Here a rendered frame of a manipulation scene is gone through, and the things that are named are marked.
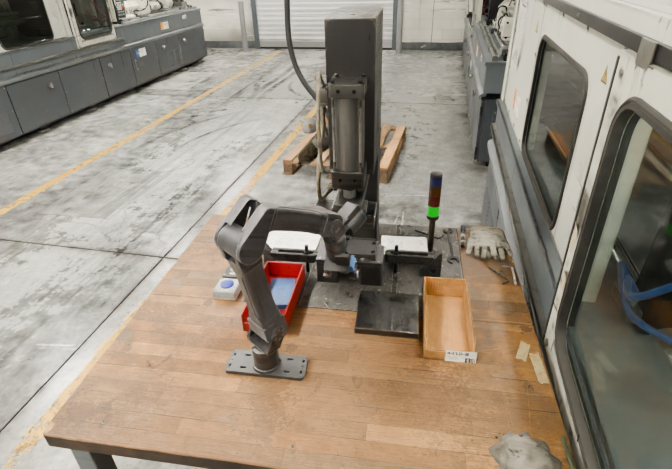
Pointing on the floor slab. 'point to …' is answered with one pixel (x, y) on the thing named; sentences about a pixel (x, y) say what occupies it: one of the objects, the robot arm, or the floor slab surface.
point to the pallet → (380, 149)
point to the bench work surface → (370, 394)
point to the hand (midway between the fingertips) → (340, 267)
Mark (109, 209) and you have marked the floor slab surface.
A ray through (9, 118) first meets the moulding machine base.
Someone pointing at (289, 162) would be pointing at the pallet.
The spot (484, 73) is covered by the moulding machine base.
